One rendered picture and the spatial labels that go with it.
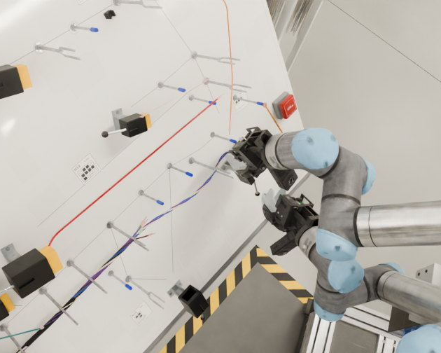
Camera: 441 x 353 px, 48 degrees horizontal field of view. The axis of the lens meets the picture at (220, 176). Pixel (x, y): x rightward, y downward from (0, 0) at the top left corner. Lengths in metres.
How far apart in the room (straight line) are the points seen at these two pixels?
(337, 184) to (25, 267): 0.58
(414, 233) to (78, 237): 0.66
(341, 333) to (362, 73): 1.54
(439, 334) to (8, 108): 0.80
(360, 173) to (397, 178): 1.81
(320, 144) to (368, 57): 2.25
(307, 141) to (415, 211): 0.22
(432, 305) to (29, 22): 0.90
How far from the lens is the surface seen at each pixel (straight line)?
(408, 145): 2.92
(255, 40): 1.29
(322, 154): 0.91
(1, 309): 1.00
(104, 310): 1.22
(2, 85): 0.85
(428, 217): 0.87
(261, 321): 2.31
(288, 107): 1.37
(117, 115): 1.05
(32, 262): 0.94
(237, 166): 1.17
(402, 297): 1.12
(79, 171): 1.04
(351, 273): 1.08
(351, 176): 0.97
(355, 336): 2.22
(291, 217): 1.20
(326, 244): 0.92
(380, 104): 2.98
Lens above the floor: 2.23
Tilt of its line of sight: 65 degrees down
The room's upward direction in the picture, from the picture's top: 22 degrees clockwise
